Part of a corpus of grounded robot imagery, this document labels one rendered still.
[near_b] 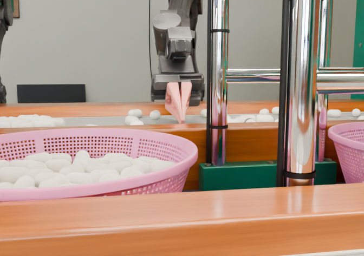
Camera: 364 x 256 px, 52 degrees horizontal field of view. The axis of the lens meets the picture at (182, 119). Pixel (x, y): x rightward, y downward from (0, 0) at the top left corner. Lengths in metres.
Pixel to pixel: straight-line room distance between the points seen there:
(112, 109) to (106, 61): 1.87
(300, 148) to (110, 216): 0.15
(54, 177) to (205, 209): 0.19
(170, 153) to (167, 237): 0.24
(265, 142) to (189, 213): 0.36
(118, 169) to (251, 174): 0.20
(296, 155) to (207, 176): 0.25
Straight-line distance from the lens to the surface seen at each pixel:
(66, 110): 0.90
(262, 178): 0.55
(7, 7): 1.31
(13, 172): 0.43
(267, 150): 0.57
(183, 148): 0.42
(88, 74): 2.76
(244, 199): 0.25
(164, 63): 0.75
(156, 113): 0.81
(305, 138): 0.29
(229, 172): 0.53
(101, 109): 0.89
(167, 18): 0.76
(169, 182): 0.31
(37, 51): 2.80
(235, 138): 0.55
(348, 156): 0.48
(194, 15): 1.08
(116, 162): 0.43
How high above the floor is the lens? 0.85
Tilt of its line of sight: 8 degrees down
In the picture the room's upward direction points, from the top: straight up
